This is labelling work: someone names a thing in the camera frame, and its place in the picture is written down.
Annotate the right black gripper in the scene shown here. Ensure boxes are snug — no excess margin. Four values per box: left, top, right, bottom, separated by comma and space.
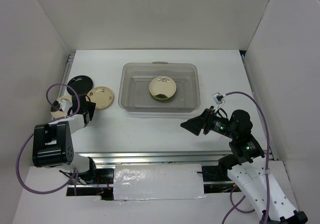
180, 105, 237, 138

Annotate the cream plate black patch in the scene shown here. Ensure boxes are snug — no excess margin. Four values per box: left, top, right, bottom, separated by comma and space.
50, 95, 72, 119
149, 76, 177, 96

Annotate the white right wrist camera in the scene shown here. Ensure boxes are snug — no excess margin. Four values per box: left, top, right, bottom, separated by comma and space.
212, 92, 225, 104

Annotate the green plate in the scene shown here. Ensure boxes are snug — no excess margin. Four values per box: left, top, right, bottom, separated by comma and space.
151, 94, 173, 102

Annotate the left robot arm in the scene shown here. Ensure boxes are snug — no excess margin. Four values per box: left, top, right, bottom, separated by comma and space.
32, 94, 99, 184

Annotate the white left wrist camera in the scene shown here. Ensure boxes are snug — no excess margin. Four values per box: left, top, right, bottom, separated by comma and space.
59, 99, 73, 113

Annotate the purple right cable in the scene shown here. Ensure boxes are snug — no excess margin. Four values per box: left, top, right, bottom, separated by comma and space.
221, 91, 272, 224

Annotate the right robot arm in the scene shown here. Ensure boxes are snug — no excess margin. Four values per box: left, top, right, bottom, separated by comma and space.
180, 107, 308, 224

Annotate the white taped sheet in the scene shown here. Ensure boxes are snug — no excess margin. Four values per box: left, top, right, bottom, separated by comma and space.
113, 164, 205, 201

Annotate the cream plate with calligraphy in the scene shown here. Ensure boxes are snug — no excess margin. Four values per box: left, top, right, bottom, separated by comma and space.
86, 86, 114, 110

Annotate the clear plastic bin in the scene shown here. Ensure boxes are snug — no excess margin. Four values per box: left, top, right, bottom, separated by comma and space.
118, 62, 201, 113

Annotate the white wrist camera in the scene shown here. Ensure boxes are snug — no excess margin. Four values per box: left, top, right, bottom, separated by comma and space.
212, 92, 225, 104
59, 99, 73, 113

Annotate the cream plate black patch front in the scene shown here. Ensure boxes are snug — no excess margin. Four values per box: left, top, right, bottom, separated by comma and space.
149, 76, 177, 96

